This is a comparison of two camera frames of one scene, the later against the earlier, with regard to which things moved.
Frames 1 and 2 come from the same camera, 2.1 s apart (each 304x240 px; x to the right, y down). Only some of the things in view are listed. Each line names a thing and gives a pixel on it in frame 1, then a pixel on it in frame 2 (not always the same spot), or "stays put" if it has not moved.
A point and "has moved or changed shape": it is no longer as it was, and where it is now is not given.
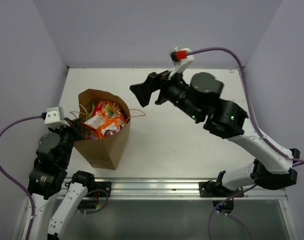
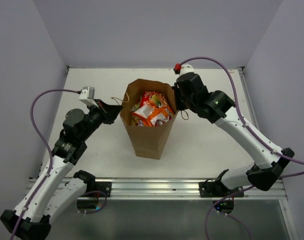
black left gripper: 75,126 -> 109,112
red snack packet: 109,108 has moved or changed shape
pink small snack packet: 109,132 -> 159,122
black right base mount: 210,189 stays put
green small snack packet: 90,114 has moved or changed shape
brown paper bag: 105,119 -> 142,137
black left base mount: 100,189 stays put
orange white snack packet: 102,127 -> 148,114
